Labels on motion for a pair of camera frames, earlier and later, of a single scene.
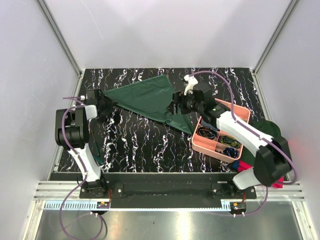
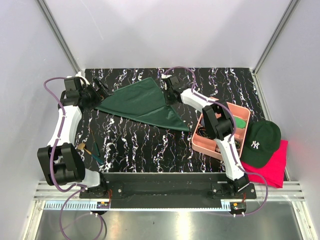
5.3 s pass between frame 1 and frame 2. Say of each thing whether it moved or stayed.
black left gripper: moved
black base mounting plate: stayed
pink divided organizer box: stayed
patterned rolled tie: stayed
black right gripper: moved
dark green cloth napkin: moved
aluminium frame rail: stayed
